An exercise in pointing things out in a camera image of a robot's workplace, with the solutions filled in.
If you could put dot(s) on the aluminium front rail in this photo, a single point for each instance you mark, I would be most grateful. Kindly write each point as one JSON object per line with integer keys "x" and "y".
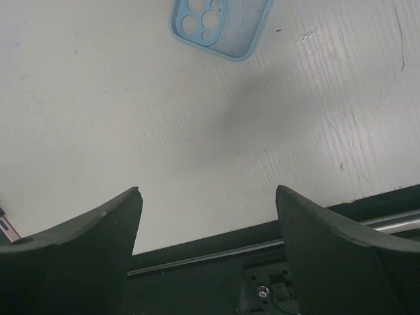
{"x": 389, "y": 225}

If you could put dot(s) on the light blue phone case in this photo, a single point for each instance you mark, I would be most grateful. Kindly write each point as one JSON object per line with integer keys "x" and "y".
{"x": 228, "y": 29}

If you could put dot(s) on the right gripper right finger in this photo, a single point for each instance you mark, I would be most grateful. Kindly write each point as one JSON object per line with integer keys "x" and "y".
{"x": 340, "y": 266}

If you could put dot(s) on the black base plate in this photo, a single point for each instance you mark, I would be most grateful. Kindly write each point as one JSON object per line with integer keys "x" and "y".
{"x": 258, "y": 282}

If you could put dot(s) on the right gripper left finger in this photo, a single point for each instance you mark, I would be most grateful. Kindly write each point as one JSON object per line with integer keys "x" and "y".
{"x": 77, "y": 267}

